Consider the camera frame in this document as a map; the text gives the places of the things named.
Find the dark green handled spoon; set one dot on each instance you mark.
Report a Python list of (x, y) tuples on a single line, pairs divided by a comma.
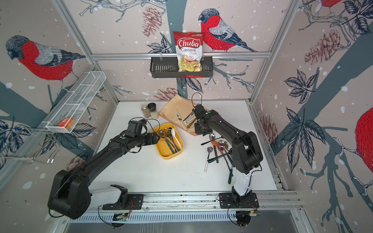
[(230, 176)]

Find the cream handled knife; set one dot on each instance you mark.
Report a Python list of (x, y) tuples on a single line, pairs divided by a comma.
[(181, 120)]

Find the orange plastic spoon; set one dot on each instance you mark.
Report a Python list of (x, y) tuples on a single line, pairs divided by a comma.
[(215, 145)]

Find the white plastic spoon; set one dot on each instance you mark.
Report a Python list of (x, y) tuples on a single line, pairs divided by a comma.
[(173, 132)]

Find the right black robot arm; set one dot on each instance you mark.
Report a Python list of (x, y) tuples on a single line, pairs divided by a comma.
[(245, 149)]

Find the beige cloth napkin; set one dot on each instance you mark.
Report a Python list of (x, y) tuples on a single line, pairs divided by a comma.
[(179, 112)]

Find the glass spice jar black lid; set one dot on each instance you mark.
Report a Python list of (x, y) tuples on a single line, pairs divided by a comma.
[(153, 111)]

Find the glass spice jar brown contents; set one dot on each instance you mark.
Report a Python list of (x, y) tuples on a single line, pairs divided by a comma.
[(145, 111)]

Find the green handled steel spoon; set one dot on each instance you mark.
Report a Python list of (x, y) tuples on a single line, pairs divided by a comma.
[(163, 135)]

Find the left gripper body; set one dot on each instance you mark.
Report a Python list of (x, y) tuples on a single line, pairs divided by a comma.
[(145, 139)]

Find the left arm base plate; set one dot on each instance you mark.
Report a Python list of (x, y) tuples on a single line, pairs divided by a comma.
[(130, 201)]

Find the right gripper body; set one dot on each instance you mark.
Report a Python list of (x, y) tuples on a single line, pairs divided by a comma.
[(199, 131)]

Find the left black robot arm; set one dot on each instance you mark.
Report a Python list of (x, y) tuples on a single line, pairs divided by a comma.
[(70, 194)]

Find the orange box on shelf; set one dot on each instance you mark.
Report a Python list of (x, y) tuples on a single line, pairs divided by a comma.
[(66, 123)]

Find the white wire shelf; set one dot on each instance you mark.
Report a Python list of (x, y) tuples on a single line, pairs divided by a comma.
[(77, 102)]

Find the aluminium frame rail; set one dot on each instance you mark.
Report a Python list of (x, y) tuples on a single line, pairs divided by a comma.
[(210, 201)]

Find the clear handled small spoon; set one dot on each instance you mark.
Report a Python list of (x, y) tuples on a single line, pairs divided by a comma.
[(209, 151)]

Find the black metal spoon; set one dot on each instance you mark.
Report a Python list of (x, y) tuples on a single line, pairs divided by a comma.
[(228, 155)]

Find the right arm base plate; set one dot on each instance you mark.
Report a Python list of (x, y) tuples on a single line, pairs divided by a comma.
[(233, 200)]

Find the red cassava chips bag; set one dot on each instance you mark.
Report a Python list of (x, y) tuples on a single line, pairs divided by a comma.
[(189, 49)]

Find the rainbow iridescent spoon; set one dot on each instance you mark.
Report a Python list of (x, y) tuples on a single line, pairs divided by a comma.
[(223, 151)]

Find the yellow plastic storage box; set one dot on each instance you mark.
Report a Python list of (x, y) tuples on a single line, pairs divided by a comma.
[(163, 148)]

